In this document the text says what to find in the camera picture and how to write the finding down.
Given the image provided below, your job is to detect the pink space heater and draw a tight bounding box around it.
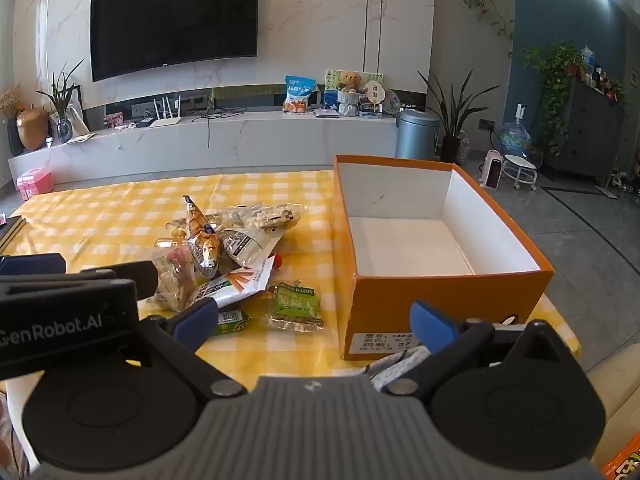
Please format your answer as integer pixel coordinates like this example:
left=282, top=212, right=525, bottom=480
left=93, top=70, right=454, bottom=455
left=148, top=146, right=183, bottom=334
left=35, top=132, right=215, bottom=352
left=479, top=149, right=505, bottom=188

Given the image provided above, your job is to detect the blue water jug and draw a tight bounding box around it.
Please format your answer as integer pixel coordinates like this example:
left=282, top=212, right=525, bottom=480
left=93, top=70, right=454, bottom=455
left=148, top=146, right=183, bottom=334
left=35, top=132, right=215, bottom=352
left=500, top=102, right=532, bottom=158

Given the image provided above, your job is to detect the small clear candy packet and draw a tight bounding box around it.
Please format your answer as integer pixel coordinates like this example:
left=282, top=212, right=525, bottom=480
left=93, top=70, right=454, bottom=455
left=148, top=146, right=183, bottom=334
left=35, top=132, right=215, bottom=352
left=262, top=203, right=303, bottom=233

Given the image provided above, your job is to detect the orange white snack packet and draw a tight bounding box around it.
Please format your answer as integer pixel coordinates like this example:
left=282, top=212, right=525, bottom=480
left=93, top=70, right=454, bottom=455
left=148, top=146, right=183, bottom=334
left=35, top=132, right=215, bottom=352
left=186, top=256, right=277, bottom=311

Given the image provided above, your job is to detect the small green candy packet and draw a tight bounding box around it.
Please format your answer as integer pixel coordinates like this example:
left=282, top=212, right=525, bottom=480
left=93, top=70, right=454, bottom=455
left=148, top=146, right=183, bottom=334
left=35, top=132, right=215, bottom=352
left=212, top=310, right=251, bottom=337

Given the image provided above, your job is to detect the pink storage box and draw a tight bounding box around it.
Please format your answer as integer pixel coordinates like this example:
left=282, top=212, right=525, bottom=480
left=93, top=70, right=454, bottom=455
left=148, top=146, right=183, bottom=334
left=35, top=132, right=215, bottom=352
left=16, top=167, right=54, bottom=201

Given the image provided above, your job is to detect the gold cone snack packet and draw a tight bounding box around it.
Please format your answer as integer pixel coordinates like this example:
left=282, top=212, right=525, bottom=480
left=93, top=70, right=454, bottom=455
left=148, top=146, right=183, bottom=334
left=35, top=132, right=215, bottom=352
left=181, top=195, right=222, bottom=279

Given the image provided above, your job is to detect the orange cardboard box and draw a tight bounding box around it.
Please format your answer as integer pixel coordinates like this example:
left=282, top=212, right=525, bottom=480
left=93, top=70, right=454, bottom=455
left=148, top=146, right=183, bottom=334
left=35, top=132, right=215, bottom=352
left=332, top=155, right=555, bottom=361

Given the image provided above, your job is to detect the white marble television cabinet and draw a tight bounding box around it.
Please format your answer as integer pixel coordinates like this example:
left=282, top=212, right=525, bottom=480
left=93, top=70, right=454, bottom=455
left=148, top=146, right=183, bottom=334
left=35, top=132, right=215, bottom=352
left=7, top=107, right=401, bottom=187

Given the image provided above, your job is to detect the dried flower bunch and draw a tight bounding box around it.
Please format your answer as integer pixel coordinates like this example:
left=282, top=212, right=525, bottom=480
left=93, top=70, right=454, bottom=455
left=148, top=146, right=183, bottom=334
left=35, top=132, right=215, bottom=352
left=0, top=85, right=26, bottom=118

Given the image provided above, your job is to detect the yellow checked tablecloth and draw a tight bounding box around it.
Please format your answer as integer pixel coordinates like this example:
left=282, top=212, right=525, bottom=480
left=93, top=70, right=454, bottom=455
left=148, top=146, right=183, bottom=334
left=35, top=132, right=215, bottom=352
left=0, top=170, right=582, bottom=397

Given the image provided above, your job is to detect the grey dresser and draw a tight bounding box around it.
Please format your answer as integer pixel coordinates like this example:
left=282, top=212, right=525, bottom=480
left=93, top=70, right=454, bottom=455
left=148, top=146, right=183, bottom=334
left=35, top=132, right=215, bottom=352
left=545, top=77, right=626, bottom=186

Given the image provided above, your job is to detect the white router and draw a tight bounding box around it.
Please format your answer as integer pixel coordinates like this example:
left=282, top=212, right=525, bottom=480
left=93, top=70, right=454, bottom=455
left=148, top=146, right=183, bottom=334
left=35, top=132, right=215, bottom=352
left=150, top=94, right=182, bottom=128

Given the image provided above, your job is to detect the green plant in glass vase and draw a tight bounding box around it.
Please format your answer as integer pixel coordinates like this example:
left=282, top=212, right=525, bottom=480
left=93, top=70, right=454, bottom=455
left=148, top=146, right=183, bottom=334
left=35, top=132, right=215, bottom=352
left=36, top=60, right=85, bottom=143

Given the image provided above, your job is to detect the blue snack bag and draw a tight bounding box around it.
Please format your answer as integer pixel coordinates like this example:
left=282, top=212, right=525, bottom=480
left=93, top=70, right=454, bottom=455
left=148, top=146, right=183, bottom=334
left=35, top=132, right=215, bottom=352
left=282, top=76, right=317, bottom=116

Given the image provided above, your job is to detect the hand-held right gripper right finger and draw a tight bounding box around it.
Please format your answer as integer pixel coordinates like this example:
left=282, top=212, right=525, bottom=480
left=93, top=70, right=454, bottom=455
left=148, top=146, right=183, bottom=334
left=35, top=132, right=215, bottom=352
left=385, top=301, right=568, bottom=401

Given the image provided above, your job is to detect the orange brown vase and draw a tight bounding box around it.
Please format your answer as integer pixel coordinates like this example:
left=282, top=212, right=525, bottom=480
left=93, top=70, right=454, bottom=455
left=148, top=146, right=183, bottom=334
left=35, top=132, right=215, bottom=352
left=16, top=106, right=50, bottom=151

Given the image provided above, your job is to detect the black wall television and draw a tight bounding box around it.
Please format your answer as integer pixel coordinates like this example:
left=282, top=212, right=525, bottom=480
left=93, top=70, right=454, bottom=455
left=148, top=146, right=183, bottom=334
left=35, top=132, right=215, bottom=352
left=90, top=0, right=261, bottom=83

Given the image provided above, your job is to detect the dark book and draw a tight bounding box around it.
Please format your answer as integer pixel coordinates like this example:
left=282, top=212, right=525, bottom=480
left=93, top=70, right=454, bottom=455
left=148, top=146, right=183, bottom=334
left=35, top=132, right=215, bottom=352
left=0, top=215, right=28, bottom=256

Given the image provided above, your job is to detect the blue grey trash can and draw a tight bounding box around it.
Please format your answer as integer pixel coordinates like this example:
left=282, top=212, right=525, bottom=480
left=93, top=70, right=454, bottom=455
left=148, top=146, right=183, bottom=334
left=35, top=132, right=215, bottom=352
left=395, top=109, right=442, bottom=162

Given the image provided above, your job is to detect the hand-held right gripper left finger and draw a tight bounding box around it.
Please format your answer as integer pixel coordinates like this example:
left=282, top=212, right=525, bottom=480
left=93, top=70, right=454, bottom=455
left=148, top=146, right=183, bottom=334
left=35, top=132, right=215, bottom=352
left=140, top=297, right=248, bottom=401

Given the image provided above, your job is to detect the striped white packet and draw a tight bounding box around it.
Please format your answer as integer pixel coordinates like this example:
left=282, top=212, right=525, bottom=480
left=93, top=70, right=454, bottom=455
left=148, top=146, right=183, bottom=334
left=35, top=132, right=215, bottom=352
left=361, top=349, right=430, bottom=391

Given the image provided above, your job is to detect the orange snack bag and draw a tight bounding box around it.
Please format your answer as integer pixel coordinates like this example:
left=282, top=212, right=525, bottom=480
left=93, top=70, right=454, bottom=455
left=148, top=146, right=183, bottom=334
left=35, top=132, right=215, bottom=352
left=600, top=447, right=640, bottom=480

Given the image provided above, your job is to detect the clear waffle packet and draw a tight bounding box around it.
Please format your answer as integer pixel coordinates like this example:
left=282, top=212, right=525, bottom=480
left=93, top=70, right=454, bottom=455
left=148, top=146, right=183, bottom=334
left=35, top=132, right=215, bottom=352
left=146, top=245, right=201, bottom=311

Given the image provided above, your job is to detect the trailing ivy plant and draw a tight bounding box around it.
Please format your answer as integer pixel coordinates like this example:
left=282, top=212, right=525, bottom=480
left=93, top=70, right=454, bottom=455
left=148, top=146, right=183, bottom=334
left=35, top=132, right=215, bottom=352
left=525, top=42, right=588, bottom=158

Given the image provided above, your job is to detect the round white hand fan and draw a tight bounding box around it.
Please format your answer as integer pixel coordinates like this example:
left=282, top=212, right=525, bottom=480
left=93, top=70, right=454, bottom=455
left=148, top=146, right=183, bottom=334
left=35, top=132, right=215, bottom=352
left=361, top=80, right=388, bottom=111

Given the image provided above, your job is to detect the white green snack packet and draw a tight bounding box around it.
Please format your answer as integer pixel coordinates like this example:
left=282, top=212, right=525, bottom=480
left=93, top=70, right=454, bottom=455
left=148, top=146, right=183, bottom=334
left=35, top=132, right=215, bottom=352
left=220, top=227, right=283, bottom=269

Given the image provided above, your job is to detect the row of bottles on dresser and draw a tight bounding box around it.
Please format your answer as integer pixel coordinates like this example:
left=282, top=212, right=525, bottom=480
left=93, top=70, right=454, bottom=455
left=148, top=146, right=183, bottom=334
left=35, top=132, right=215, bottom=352
left=580, top=47, right=626, bottom=101

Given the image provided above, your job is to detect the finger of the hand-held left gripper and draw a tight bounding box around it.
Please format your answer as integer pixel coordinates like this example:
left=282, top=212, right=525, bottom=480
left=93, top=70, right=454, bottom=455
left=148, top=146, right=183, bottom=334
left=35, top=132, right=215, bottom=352
left=80, top=260, right=159, bottom=305

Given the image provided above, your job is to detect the green picture board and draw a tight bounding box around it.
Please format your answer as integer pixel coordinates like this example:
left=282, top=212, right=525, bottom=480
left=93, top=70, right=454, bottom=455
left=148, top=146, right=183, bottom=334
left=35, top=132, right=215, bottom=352
left=324, top=69, right=385, bottom=111

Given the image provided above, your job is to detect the green raisin packet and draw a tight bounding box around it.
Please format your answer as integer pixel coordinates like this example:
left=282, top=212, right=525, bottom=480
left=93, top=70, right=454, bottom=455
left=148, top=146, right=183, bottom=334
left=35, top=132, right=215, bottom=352
left=259, top=281, right=323, bottom=332

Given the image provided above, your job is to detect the white round stool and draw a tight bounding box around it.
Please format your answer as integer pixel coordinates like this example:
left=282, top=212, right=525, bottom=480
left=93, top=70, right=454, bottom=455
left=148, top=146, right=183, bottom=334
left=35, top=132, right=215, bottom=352
left=501, top=155, right=538, bottom=191

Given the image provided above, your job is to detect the long-leaf potted plant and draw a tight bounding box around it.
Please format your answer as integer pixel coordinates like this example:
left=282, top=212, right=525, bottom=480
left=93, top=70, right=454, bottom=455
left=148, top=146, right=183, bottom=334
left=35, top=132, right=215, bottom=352
left=417, top=69, right=488, bottom=165

